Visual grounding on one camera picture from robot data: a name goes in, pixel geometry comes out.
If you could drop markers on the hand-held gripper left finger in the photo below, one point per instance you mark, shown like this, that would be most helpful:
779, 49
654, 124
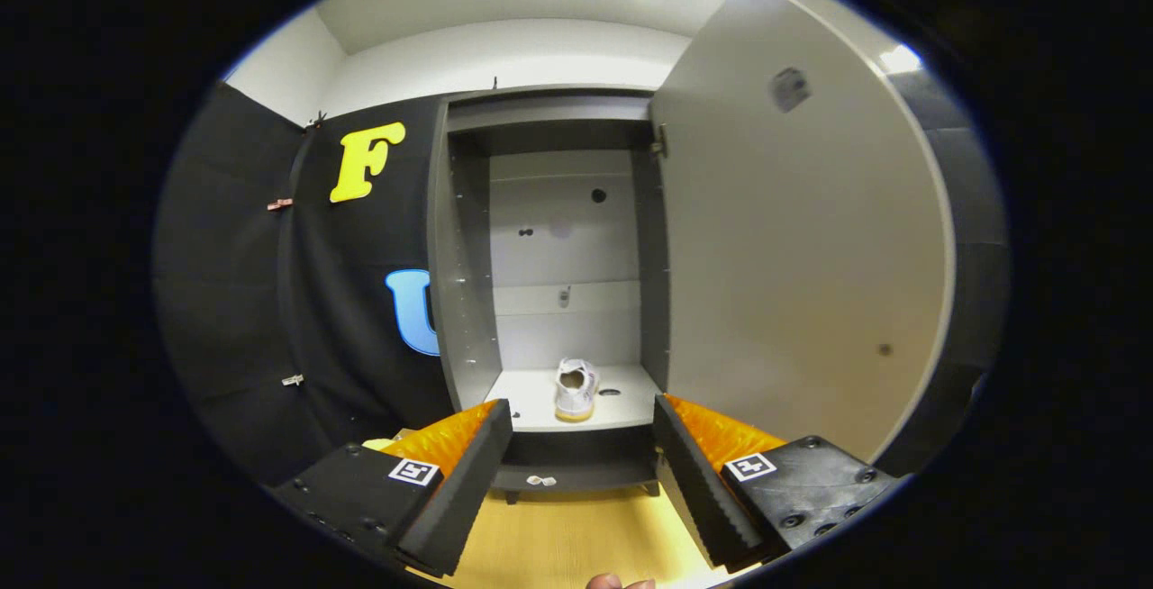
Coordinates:
468, 481

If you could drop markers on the beige shoe cabinet door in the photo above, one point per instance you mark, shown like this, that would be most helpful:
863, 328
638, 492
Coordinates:
793, 256

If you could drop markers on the white shoe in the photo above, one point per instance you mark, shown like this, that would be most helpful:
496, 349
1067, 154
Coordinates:
576, 386

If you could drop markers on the small ceiling light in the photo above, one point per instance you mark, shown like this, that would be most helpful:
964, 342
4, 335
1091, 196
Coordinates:
901, 58

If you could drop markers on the yellow plush toy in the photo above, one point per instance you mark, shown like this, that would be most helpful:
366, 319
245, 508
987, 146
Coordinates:
378, 444

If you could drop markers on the grey shoe cabinet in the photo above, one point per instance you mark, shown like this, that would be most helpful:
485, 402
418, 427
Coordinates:
464, 301

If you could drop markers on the black backdrop cloth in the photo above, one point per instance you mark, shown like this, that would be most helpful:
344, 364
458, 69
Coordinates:
234, 301

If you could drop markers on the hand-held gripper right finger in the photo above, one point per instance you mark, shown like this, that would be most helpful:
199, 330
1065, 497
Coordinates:
701, 481

